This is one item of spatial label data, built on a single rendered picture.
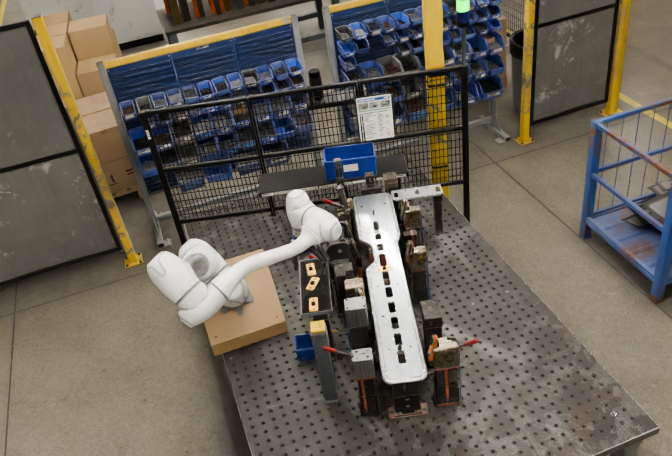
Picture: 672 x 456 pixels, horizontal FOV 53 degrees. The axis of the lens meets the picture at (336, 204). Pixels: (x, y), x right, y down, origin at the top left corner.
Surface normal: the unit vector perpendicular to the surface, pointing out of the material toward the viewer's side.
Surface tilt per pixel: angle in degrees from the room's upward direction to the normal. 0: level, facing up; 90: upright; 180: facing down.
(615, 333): 0
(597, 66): 91
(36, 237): 94
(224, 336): 49
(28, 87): 90
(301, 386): 0
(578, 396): 0
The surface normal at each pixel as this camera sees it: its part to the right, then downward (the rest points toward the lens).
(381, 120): 0.07, 0.57
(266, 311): 0.16, -0.15
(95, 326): -0.12, -0.81
